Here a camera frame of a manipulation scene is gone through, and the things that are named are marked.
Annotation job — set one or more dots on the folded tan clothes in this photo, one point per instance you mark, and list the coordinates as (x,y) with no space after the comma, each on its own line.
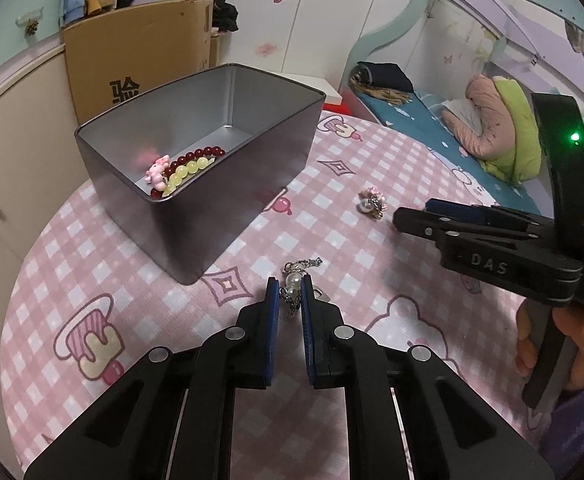
(377,94)

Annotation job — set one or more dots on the green blanket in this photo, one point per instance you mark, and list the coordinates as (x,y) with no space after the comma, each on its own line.
(517,135)

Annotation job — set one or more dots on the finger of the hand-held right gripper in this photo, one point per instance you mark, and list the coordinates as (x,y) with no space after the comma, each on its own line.
(472,212)
(422,225)

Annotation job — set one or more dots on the teal bunk bed frame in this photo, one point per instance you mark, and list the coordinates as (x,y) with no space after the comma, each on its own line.
(397,15)

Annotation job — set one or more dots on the pinecone drawer pendant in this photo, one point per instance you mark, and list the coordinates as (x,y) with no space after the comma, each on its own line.
(32,26)

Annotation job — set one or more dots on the black bag behind box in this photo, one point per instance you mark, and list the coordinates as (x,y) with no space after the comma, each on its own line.
(224,12)

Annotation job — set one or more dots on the grey metal tin box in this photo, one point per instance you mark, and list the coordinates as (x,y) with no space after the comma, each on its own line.
(207,110)

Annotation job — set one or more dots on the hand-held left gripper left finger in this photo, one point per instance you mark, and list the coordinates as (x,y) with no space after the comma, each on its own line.
(272,320)

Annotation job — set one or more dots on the white wardrobe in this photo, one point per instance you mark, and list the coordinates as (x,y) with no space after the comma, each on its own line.
(322,10)

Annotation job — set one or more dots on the pink figure charm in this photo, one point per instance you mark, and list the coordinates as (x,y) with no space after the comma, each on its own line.
(156,172)

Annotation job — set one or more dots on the white board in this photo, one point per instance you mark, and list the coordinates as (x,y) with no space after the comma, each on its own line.
(317,87)

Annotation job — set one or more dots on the pink plush pillow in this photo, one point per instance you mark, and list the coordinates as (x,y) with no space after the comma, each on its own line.
(487,115)

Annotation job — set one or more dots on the large cardboard box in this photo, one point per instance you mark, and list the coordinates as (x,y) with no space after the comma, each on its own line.
(137,50)

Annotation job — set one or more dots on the white pillow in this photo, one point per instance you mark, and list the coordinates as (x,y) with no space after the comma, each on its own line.
(459,110)

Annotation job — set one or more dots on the person's right forearm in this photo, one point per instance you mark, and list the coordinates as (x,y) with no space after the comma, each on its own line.
(582,425)

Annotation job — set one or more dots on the grey hanging pouch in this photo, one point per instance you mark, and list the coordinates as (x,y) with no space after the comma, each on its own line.
(575,36)

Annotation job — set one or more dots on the red box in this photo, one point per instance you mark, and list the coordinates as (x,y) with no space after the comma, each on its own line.
(339,110)

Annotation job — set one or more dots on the white counter cabinet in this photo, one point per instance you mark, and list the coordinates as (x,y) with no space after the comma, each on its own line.
(17,125)

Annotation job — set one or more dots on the small butterfly sticker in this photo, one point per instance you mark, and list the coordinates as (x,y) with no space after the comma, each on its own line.
(449,56)

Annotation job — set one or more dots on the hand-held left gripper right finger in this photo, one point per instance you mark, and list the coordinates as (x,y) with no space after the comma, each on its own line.
(308,330)

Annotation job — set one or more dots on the blue patterned mattress sheet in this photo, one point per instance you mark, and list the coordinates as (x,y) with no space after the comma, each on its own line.
(422,120)

